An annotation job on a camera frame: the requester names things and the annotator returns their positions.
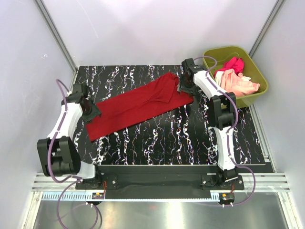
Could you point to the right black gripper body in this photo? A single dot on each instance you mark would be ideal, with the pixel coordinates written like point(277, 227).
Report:
point(186, 86)

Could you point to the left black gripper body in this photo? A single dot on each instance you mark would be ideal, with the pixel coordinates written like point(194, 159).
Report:
point(91, 112)

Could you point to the red t-shirt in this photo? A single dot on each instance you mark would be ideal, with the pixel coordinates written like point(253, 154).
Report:
point(137, 105)

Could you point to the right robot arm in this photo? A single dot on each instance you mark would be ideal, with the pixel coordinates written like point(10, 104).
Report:
point(222, 117)

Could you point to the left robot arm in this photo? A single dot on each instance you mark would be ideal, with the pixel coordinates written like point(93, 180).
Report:
point(58, 155)

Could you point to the olive green plastic bin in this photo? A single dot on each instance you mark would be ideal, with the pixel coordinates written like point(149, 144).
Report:
point(214, 60)

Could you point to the magenta t-shirt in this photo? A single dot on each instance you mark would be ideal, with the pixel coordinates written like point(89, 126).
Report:
point(237, 64)

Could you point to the pink peach t-shirt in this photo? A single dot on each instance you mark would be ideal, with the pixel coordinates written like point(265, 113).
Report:
point(239, 84)

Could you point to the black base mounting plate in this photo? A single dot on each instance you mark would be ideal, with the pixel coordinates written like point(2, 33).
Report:
point(208, 177)

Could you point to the white slotted cable duct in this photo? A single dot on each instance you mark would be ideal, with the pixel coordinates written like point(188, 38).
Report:
point(99, 196)

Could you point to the left aluminium corner post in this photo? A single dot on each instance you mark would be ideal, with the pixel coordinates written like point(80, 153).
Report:
point(56, 35)

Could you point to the aluminium corner post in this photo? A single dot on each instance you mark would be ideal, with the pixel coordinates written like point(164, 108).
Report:
point(266, 26)
point(56, 35)

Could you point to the right aluminium corner post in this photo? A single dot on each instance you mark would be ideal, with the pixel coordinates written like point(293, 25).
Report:
point(266, 26)

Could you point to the aluminium frame rail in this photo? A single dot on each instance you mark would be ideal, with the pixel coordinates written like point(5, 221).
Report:
point(274, 182)

